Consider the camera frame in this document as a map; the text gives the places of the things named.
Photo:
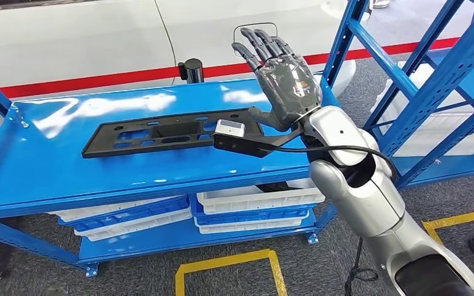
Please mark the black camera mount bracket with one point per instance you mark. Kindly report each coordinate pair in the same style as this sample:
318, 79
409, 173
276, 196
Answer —
241, 146

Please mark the blue metal shelf rack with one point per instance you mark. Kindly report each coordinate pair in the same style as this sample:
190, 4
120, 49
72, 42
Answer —
36, 175
445, 171

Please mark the translucent white plastic crate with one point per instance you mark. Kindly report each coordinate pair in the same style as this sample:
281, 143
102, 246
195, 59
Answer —
466, 139

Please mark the black cylinder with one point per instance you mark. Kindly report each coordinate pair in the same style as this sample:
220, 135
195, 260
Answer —
192, 71

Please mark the black plastic panel part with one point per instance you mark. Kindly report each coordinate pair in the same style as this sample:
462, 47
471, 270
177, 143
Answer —
98, 143

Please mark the white car with red stripe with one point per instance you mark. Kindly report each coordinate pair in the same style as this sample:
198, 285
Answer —
77, 41

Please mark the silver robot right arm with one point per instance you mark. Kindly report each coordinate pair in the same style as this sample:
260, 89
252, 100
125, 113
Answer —
368, 204

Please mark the white plastic tray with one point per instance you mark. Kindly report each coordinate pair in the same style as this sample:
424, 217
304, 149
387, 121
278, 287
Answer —
253, 226
139, 228
261, 202
81, 213

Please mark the yellow floor tape square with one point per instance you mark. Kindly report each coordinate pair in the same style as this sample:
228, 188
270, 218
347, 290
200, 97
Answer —
466, 215
220, 259

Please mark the white car fuel flap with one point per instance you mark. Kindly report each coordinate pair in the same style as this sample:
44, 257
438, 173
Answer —
243, 25

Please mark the black curved part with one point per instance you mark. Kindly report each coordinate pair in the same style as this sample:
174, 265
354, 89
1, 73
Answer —
278, 188

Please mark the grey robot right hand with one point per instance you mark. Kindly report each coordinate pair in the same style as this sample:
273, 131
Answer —
290, 90

